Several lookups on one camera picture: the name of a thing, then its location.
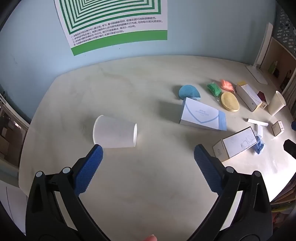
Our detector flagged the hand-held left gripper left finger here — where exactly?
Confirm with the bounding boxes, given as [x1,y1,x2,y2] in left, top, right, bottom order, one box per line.
[25,144,111,241]

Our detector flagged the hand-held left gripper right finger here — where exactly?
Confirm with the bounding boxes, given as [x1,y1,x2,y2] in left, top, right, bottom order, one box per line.
[185,144,273,241]

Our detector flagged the cream paper cup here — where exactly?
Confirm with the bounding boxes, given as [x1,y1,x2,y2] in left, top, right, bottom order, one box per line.
[268,90,287,116]

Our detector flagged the white box with line drawing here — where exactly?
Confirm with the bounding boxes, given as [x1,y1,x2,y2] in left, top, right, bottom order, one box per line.
[213,126,258,163]

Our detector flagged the white paper cup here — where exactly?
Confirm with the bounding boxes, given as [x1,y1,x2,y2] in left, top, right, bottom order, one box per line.
[92,115,138,149]

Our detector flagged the white and blue box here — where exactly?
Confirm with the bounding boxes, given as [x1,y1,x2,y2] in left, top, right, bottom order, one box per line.
[179,97,227,132]

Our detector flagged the small white box dark face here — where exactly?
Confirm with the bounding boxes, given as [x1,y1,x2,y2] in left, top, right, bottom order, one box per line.
[271,120,285,137]

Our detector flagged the blue clay bag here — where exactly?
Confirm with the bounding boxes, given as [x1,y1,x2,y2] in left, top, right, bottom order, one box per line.
[252,131,266,155]

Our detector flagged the white tube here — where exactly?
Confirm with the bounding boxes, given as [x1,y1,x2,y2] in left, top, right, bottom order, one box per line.
[245,118,269,127]

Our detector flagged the small maroon box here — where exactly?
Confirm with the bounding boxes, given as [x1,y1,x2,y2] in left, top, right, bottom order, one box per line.
[257,91,269,109]

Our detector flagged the stack of books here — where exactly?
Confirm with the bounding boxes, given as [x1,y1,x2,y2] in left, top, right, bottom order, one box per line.
[269,178,296,214]

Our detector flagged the long white box yellow end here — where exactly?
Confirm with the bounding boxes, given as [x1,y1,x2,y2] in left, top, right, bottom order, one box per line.
[235,81,263,112]

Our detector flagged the wooden desktop shelf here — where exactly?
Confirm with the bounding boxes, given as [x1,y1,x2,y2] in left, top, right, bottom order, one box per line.
[266,35,296,98]

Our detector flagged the yellow oval sponge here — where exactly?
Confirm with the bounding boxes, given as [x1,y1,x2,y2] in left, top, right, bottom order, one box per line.
[221,92,239,113]

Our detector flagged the blue round sponge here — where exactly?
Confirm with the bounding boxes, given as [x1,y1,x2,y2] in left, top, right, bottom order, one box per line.
[179,85,201,100]

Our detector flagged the green clay bag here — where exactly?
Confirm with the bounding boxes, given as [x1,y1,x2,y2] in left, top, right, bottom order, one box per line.
[206,82,222,98]

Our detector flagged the orange clay bag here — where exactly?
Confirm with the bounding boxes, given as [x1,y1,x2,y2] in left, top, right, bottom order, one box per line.
[220,79,235,92]

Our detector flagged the white desk lamp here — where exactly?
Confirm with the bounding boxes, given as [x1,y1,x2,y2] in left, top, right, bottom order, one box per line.
[245,22,274,85]

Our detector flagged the grey lattice basket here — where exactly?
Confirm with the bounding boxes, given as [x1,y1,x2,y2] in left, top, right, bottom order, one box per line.
[274,5,296,56]

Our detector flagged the grey window frame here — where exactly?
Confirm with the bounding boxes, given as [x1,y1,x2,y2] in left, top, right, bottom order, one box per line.
[0,90,30,186]

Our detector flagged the green striped wall poster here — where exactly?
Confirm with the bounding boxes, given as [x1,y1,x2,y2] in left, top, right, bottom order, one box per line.
[54,0,168,56]

